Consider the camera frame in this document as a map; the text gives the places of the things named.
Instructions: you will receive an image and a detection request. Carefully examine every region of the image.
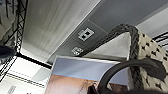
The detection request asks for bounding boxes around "black wire shelf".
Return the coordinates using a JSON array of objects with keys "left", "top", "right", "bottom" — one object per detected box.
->
[{"left": 0, "top": 0, "right": 53, "bottom": 83}]

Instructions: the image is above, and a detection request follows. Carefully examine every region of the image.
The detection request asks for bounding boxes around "small white wall socket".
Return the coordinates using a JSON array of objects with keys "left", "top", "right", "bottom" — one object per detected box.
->
[{"left": 70, "top": 46, "right": 84, "bottom": 57}]

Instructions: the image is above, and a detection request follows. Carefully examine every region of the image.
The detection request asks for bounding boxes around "large white wall socket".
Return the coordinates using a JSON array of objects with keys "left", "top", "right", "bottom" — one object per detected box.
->
[{"left": 77, "top": 27, "right": 95, "bottom": 42}]

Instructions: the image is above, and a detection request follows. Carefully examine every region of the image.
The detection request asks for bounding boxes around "long grey wall band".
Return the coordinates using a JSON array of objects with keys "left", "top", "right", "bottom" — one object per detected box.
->
[{"left": 46, "top": 0, "right": 168, "bottom": 64}]

